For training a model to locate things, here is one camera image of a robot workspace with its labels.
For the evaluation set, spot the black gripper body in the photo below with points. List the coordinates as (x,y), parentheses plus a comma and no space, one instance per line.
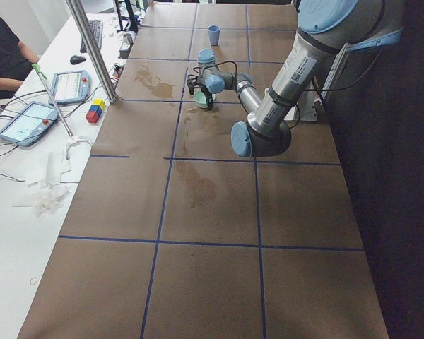
(207,94)

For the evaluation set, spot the mint green bowl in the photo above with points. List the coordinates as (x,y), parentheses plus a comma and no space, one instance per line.
(202,106)

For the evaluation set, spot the light blue paper cup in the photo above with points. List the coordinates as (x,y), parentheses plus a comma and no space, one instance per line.
(214,35)

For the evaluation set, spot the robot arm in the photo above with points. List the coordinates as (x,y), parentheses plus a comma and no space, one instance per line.
(324,28)

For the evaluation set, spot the red blue yellow block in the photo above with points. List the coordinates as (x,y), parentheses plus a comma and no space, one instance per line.
(95,111)

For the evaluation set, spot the black computer mouse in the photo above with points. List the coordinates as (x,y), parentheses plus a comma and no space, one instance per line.
(76,59)

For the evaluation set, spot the far teach pendant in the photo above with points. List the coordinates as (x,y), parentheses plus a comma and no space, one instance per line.
(70,87)

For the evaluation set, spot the teach pendant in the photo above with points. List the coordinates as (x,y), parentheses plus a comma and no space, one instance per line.
(30,124)
(70,87)

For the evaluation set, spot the long metal rod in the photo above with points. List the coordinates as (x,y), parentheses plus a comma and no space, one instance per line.
(42,78)

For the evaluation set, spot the near teach pendant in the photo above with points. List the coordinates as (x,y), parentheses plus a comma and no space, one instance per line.
(30,124)

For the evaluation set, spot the seated person black shirt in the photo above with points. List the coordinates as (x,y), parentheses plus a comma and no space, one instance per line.
(16,61)

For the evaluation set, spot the crumpled white tissue paper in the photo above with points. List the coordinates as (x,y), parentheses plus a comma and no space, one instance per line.
(44,192)

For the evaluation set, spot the white pedestal mounting plate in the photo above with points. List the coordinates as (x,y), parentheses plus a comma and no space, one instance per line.
(304,109)

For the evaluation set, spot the aluminium frame post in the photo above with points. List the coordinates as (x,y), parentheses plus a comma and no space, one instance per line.
(93,50)

